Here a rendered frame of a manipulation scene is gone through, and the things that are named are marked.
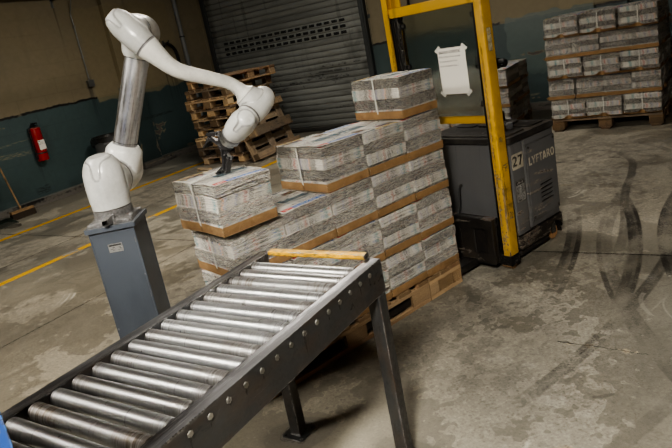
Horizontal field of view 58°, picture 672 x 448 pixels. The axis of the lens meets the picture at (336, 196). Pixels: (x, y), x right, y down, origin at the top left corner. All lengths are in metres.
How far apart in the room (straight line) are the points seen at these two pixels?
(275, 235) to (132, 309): 0.68
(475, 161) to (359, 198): 1.09
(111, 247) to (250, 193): 0.60
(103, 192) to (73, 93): 7.64
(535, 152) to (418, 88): 0.99
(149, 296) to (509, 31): 7.42
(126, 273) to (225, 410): 1.21
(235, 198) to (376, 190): 0.87
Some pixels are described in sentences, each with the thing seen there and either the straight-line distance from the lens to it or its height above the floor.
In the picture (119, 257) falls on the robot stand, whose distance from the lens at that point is 2.63.
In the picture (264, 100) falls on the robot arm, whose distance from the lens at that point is 2.56.
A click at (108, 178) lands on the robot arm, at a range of 2.57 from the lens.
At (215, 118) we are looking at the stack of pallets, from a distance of 9.38.
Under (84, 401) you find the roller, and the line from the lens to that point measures 1.73.
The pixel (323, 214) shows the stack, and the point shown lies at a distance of 2.95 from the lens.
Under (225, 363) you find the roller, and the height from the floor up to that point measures 0.79.
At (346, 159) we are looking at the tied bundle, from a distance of 3.02.
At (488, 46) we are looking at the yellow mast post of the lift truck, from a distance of 3.56.
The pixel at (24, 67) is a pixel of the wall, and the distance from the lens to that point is 9.84.
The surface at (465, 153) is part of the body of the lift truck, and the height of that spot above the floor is 0.69.
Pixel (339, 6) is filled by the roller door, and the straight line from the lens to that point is 10.27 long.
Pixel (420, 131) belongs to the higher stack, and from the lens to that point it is 3.38.
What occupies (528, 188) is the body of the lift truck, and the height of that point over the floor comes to 0.42.
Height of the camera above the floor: 1.56
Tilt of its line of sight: 15 degrees down
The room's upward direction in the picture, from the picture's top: 11 degrees counter-clockwise
